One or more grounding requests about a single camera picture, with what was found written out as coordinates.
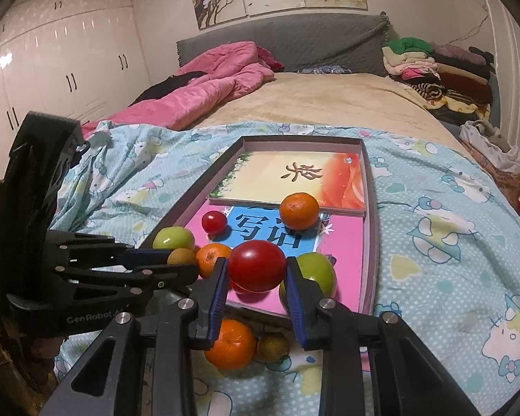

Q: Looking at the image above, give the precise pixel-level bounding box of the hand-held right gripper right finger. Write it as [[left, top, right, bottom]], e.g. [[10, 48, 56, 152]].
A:
[[285, 257, 482, 416]]

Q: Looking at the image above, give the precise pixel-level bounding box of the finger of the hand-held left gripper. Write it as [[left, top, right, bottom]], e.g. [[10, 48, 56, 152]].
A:
[[47, 229, 173, 270], [55, 263, 201, 301]]

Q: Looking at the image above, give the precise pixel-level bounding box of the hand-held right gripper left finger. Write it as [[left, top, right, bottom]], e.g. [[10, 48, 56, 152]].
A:
[[39, 258, 230, 416]]

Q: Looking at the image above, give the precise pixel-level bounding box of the brown longan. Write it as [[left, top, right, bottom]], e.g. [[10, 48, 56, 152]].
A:
[[167, 248, 197, 267], [255, 333, 290, 362]]

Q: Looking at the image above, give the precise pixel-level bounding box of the green jujube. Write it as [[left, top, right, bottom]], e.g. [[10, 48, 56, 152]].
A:
[[279, 252, 336, 308], [153, 226, 196, 252]]

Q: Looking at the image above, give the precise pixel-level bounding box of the orange tangerine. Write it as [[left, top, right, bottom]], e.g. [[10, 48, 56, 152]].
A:
[[196, 243, 232, 279], [205, 319, 257, 370]]

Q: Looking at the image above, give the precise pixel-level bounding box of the large red tomato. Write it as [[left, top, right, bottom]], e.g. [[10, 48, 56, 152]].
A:
[[227, 240, 287, 293]]

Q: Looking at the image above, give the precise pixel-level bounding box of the shallow grey cardboard box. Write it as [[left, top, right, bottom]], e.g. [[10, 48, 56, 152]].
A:
[[136, 135, 380, 328]]

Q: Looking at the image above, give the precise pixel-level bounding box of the small red cherry tomato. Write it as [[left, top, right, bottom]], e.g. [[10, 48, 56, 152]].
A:
[[201, 210, 227, 234]]

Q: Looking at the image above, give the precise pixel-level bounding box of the pink and blue book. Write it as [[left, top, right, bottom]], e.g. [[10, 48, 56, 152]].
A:
[[184, 206, 365, 317]]

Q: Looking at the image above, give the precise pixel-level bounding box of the small tangerine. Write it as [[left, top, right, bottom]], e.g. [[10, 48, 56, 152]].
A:
[[279, 193, 320, 231]]

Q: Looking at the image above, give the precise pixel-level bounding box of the beige and orange book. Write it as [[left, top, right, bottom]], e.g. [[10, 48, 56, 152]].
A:
[[208, 151, 369, 217]]

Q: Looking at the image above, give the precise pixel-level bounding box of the blue cartoon printed blanket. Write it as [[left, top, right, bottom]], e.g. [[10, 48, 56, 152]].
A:
[[54, 121, 520, 416]]

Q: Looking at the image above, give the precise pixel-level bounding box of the pink quilt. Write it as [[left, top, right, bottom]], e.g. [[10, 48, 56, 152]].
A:
[[80, 41, 276, 139]]

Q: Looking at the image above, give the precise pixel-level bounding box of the black garment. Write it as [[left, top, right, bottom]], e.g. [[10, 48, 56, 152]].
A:
[[130, 71, 209, 107]]

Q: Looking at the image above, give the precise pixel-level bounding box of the white wardrobe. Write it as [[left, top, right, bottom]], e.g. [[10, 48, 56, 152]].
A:
[[0, 0, 150, 183]]

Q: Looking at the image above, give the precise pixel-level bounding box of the beige bed sheet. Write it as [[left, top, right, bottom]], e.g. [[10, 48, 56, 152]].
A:
[[186, 71, 464, 157]]

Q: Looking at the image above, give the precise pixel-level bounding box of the maroon cloth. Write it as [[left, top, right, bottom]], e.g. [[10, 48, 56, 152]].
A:
[[255, 45, 284, 72]]

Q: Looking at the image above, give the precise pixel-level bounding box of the blue patterned cloth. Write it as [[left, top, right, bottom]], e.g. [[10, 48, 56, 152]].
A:
[[297, 65, 352, 74]]

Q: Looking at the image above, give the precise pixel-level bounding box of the white ruffled cloth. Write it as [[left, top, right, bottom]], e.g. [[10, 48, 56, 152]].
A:
[[459, 119, 520, 174]]

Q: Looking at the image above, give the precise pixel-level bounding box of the grey padded headboard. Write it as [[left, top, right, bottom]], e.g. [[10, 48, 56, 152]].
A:
[[175, 13, 391, 79]]

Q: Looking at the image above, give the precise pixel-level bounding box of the pile of folded clothes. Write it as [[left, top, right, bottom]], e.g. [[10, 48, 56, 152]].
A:
[[381, 37, 497, 122]]

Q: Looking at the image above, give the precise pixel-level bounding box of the white curtain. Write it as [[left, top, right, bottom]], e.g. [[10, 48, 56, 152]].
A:
[[489, 4, 520, 191]]

